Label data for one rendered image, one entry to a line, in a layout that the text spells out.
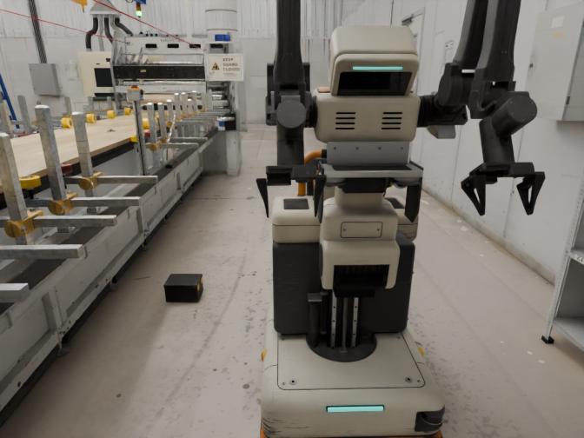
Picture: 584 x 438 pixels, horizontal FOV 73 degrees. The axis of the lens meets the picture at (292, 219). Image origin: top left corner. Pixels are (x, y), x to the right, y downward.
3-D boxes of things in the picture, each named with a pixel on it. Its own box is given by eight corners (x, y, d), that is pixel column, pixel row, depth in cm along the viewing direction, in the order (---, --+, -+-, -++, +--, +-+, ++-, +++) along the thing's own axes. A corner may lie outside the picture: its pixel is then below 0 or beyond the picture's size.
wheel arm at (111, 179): (158, 183, 181) (157, 174, 180) (156, 185, 178) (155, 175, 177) (62, 184, 180) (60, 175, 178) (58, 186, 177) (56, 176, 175)
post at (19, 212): (41, 274, 135) (9, 132, 120) (36, 279, 132) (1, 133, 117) (30, 275, 135) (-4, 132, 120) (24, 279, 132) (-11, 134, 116)
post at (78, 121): (101, 219, 182) (82, 111, 166) (97, 222, 179) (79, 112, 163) (93, 219, 182) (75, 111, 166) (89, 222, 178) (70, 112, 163)
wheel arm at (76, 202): (142, 205, 159) (140, 195, 157) (139, 208, 156) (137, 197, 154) (31, 207, 157) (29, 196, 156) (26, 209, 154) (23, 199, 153)
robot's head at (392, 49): (326, 68, 113) (331, 20, 100) (398, 68, 113) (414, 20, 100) (328, 105, 106) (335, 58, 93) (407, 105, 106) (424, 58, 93)
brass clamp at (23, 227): (47, 223, 137) (44, 209, 136) (23, 238, 124) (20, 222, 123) (29, 223, 137) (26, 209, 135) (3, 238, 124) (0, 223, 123)
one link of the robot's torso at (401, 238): (323, 281, 146) (325, 218, 138) (399, 280, 147) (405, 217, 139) (332, 322, 121) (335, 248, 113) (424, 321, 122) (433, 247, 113)
